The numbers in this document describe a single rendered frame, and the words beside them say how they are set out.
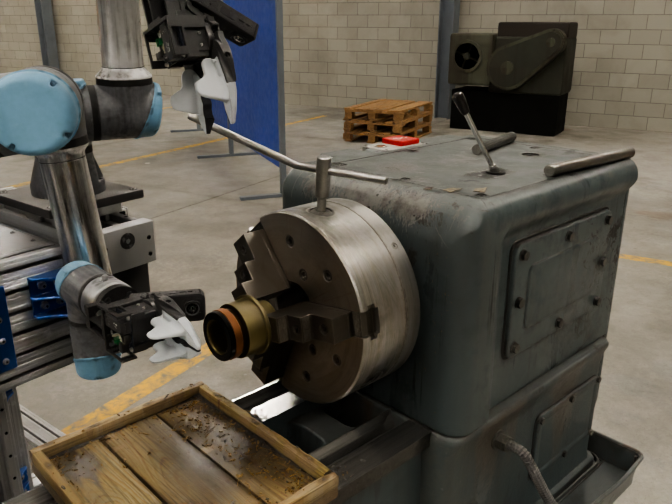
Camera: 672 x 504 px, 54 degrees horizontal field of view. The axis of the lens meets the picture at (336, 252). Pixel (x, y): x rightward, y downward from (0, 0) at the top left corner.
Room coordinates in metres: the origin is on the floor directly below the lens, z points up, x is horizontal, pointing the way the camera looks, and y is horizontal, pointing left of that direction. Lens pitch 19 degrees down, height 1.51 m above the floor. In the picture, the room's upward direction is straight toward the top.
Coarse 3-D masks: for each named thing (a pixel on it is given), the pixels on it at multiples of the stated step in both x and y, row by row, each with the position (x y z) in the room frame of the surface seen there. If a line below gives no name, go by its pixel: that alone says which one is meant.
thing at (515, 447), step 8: (496, 432) 1.02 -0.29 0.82; (504, 432) 1.03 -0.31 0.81; (496, 440) 1.01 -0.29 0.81; (504, 440) 1.00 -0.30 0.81; (512, 440) 1.01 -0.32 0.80; (496, 448) 1.02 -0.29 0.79; (504, 448) 1.00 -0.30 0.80; (512, 448) 0.99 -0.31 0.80; (520, 448) 0.99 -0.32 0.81; (520, 456) 0.98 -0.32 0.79; (528, 456) 0.98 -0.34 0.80; (528, 464) 0.97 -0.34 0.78; (528, 472) 0.98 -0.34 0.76; (536, 472) 0.97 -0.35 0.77; (536, 480) 0.97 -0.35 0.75; (536, 488) 0.97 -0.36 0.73; (544, 488) 0.97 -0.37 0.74; (544, 496) 0.97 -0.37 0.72; (552, 496) 0.98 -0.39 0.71
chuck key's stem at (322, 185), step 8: (320, 160) 0.97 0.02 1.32; (328, 160) 0.97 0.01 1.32; (320, 168) 0.97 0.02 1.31; (328, 168) 0.97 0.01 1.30; (320, 176) 0.97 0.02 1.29; (328, 176) 0.97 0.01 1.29; (320, 184) 0.97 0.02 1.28; (328, 184) 0.98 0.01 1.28; (320, 192) 0.97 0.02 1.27; (328, 192) 0.98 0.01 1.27; (320, 200) 0.98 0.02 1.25; (320, 208) 0.98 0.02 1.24
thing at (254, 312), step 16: (224, 304) 0.90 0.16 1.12; (240, 304) 0.89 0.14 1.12; (256, 304) 0.89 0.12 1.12; (208, 320) 0.88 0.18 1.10; (224, 320) 0.86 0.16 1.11; (240, 320) 0.87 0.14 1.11; (256, 320) 0.87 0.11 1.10; (208, 336) 0.89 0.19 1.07; (224, 336) 0.90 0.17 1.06; (240, 336) 0.85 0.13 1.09; (256, 336) 0.86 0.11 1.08; (224, 352) 0.86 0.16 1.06; (240, 352) 0.85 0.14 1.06; (256, 352) 0.88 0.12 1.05
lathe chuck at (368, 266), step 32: (288, 224) 0.97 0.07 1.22; (320, 224) 0.94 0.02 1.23; (352, 224) 0.96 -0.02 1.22; (288, 256) 0.97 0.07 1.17; (320, 256) 0.92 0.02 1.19; (352, 256) 0.90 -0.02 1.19; (384, 256) 0.93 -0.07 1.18; (320, 288) 0.92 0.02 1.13; (352, 288) 0.87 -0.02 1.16; (384, 288) 0.90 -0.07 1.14; (384, 320) 0.88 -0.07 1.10; (320, 352) 0.92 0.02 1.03; (352, 352) 0.87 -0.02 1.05; (384, 352) 0.89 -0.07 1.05; (288, 384) 0.98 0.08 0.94; (320, 384) 0.92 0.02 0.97; (352, 384) 0.87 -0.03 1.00
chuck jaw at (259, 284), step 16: (240, 240) 1.00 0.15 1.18; (256, 240) 0.99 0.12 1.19; (240, 256) 1.00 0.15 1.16; (256, 256) 0.97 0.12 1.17; (272, 256) 0.99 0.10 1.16; (240, 272) 0.97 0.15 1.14; (256, 272) 0.95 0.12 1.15; (272, 272) 0.97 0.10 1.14; (240, 288) 0.93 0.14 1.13; (256, 288) 0.94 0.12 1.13; (272, 288) 0.95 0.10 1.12; (288, 288) 0.97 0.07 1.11
